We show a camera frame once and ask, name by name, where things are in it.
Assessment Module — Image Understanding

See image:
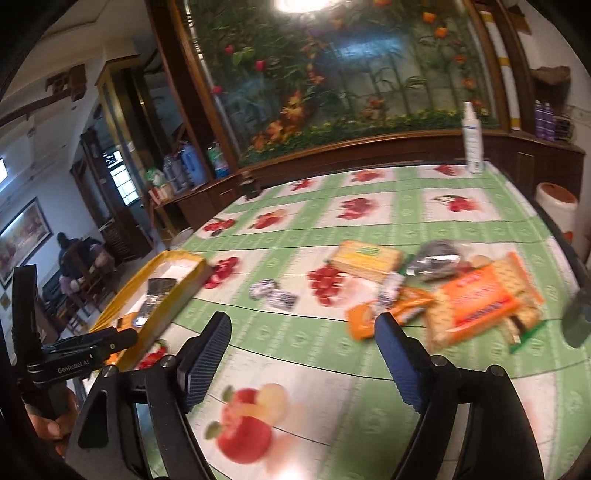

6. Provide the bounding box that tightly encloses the brown root carving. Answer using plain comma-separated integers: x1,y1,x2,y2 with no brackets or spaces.
530,66,572,112

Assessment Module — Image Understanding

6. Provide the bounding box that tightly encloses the small dark jar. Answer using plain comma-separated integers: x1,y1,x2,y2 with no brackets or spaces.
241,172,262,200

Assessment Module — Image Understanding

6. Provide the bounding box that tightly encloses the person's left hand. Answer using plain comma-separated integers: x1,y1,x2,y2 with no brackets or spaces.
25,385,77,446

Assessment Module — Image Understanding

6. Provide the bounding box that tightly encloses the white and yellow rolled poster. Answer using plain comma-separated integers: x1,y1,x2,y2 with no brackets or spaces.
480,9,522,132

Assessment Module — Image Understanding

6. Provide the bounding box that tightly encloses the clear packet of dark snack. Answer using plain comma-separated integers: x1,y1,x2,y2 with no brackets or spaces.
406,240,467,282

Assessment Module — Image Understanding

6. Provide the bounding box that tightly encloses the framed wall picture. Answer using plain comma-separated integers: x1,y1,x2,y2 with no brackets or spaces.
0,198,52,289

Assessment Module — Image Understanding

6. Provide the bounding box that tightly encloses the wooden chair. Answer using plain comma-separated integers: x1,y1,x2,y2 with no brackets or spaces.
60,240,121,319

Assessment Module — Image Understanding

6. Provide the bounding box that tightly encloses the black and white candy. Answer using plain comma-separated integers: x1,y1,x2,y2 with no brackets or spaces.
249,278,278,300
379,272,402,310
268,291,297,312

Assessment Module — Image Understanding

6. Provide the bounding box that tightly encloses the green fruit print tablecloth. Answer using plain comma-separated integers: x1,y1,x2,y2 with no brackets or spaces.
106,161,591,480

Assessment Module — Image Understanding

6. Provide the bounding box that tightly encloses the white and orange container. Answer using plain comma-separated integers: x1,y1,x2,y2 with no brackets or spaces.
534,182,580,245

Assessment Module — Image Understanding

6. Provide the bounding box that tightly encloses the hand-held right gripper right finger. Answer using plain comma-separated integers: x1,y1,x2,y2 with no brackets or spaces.
374,314,546,480

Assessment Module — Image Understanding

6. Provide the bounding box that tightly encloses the yellow cardboard box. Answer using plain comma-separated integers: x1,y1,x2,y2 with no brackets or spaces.
88,250,208,370

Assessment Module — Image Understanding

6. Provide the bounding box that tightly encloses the white spray bottle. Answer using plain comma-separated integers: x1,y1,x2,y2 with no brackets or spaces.
462,102,485,175

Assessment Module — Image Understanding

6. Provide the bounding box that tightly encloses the small orange snack packet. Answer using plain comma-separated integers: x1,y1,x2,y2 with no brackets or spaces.
347,286,435,342

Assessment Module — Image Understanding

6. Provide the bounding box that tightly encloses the green label plastic bottle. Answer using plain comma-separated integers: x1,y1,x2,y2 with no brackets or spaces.
207,141,232,178

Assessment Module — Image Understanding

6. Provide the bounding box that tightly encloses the grey thermos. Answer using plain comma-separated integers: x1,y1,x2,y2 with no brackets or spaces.
163,154,183,191

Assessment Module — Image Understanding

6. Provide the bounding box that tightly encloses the blue thermos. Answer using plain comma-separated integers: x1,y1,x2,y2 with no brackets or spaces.
180,142,207,185

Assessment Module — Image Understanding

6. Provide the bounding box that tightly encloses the silver flashlight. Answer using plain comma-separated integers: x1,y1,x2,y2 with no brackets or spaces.
561,277,591,349

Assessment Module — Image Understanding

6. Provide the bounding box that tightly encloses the silver foil snack packet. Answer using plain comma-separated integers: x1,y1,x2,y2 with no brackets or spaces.
139,278,178,319

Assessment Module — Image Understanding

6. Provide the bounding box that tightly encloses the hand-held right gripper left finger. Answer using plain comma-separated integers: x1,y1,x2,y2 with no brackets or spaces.
65,311,232,480

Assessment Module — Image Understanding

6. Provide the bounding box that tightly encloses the green label cracker pack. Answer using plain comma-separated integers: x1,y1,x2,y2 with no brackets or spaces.
331,241,402,283

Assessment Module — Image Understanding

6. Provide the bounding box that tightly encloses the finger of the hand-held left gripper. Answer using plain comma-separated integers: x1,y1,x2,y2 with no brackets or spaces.
42,327,140,365

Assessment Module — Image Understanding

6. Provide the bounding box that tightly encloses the orange label cracker pack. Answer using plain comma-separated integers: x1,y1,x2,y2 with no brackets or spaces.
422,253,546,354

